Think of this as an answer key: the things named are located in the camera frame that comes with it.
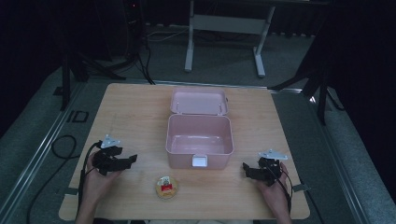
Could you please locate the black cable bundle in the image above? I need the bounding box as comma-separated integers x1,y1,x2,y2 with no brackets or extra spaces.
135,45,157,86

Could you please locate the metal floor rail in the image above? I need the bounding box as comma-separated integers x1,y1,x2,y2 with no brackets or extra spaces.
0,81,88,220
270,88,370,224

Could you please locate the dark computer tower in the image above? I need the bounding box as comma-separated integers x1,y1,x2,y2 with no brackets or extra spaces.
121,0,147,62

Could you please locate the pink plastic storage box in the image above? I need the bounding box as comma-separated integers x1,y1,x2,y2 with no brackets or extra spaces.
164,87,235,171

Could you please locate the black floor cable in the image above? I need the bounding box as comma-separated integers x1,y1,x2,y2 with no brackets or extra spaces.
26,134,79,224

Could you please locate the black metal stand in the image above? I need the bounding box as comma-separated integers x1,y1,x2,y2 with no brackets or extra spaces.
51,50,127,112
268,60,346,126

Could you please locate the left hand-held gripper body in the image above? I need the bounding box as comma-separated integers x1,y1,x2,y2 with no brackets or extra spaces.
92,133,126,176

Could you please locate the white cable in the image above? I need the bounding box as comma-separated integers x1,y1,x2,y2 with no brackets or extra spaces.
145,28,191,44

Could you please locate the person's left hand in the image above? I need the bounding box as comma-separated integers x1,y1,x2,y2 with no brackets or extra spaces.
82,152,122,202

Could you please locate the white desk frame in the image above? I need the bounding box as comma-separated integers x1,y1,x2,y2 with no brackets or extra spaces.
183,0,276,78

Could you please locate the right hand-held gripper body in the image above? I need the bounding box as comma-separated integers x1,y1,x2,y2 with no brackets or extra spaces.
256,148,290,188

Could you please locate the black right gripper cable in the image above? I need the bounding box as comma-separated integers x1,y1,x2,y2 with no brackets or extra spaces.
271,166,294,216

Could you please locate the round gold snack packet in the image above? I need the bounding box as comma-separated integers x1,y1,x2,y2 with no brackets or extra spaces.
155,175,179,201

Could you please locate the person's right hand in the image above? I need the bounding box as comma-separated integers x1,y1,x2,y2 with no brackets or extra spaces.
256,161,292,215

